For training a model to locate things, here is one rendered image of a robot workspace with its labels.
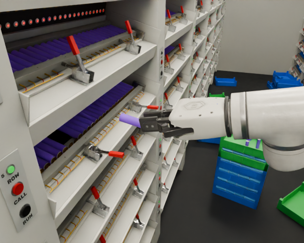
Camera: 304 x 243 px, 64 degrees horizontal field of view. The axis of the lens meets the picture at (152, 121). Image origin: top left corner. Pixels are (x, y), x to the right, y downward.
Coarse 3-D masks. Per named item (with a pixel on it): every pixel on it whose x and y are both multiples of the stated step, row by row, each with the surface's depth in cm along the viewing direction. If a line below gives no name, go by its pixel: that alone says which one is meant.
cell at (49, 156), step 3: (36, 150) 53; (39, 150) 53; (42, 150) 54; (36, 153) 53; (39, 153) 53; (42, 153) 53; (45, 153) 53; (48, 153) 53; (39, 156) 53; (42, 156) 53; (45, 156) 53; (48, 156) 53; (51, 156) 53; (54, 156) 53; (45, 159) 53; (48, 159) 52; (51, 159) 52
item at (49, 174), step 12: (132, 96) 83; (120, 108) 75; (108, 120) 69; (96, 132) 63; (96, 144) 61; (60, 156) 53; (72, 156) 55; (84, 156) 57; (48, 168) 49; (60, 168) 51; (72, 168) 53; (48, 180) 48
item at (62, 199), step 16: (128, 80) 95; (144, 80) 92; (144, 96) 91; (128, 112) 79; (112, 128) 70; (128, 128) 72; (64, 144) 60; (112, 144) 64; (80, 176) 53; (96, 176) 59; (48, 192) 48; (64, 192) 49; (80, 192) 52; (64, 208) 46
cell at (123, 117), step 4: (120, 116) 52; (124, 116) 52; (128, 116) 52; (132, 116) 52; (120, 120) 52; (124, 120) 52; (128, 120) 52; (132, 120) 51; (136, 120) 51; (132, 124) 52; (136, 124) 51
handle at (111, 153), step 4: (96, 148) 57; (100, 152) 57; (104, 152) 57; (108, 152) 57; (112, 152) 56; (116, 152) 56; (120, 152) 56; (112, 156) 56; (116, 156) 56; (120, 156) 55
